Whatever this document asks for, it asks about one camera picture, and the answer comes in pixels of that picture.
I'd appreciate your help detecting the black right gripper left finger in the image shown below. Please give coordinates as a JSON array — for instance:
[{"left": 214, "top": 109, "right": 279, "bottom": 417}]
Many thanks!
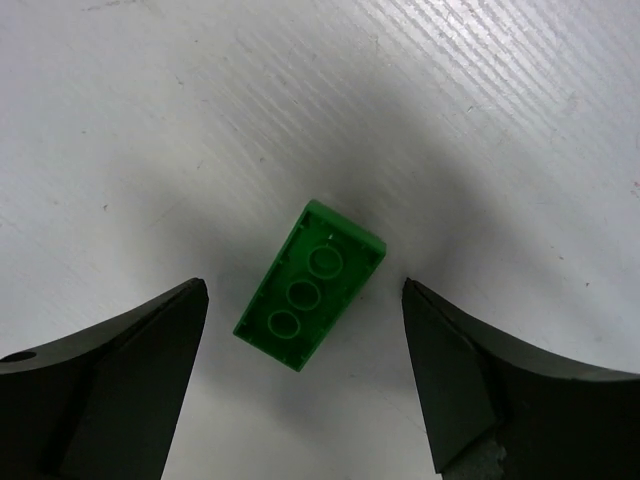
[{"left": 1, "top": 278, "right": 208, "bottom": 479}]

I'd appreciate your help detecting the long green lego brick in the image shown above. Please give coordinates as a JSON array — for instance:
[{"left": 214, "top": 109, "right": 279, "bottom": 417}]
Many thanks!
[{"left": 234, "top": 200, "right": 386, "bottom": 372}]

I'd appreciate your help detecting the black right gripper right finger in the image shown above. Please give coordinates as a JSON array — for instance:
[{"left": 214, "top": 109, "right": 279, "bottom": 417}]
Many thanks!
[{"left": 402, "top": 279, "right": 639, "bottom": 479}]

